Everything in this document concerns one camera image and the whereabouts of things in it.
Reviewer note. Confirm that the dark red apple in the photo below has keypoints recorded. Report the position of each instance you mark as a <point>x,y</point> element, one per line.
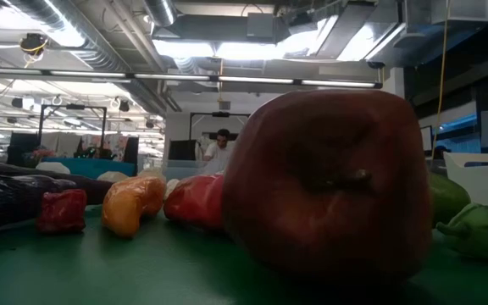
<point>324,190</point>

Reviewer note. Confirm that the long ceiling light strip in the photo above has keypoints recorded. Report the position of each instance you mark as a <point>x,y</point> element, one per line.
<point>252,80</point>

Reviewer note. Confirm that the small red bell pepper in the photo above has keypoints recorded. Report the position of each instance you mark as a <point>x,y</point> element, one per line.
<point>62,212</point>

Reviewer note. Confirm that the dark blue plastic basket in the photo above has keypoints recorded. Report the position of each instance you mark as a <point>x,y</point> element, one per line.
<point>87,166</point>

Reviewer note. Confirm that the black metal frame stand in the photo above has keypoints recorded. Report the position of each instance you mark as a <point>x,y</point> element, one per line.
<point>74,107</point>
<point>220,114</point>

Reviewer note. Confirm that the small green bell pepper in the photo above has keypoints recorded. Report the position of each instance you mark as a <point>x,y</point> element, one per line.
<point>481,233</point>

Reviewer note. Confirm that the silver ventilation duct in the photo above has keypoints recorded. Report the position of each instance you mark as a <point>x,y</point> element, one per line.
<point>160,10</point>

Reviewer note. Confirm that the black upright panel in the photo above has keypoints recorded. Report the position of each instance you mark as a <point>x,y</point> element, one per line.
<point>130,148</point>

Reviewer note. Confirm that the black computer monitor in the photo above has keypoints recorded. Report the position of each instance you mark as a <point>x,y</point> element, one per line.
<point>181,149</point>
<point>21,146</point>

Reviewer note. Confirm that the white plastic basket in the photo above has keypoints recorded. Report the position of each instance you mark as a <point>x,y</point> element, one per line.
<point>485,182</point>

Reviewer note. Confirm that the grey ceiling box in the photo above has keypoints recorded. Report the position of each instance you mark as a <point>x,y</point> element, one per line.
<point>261,24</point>

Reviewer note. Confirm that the black ceiling camera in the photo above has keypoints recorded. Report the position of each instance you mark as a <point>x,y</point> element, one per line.
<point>375,64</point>

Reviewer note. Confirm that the long orange pepper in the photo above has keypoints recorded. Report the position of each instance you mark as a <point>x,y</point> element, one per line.
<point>129,203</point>

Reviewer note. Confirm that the dark purple eggplant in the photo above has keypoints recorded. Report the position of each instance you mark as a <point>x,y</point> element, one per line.
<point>93,188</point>
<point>7,199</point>

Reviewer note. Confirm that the long red pepper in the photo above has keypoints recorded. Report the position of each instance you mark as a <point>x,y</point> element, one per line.
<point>197,201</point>

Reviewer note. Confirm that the person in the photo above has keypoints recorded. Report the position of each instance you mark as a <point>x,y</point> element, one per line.
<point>219,148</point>

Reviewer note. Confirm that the dark green cucumber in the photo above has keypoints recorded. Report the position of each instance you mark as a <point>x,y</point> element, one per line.
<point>447,199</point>

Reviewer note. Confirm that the green table mat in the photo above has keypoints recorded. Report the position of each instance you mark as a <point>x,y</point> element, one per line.
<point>142,271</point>

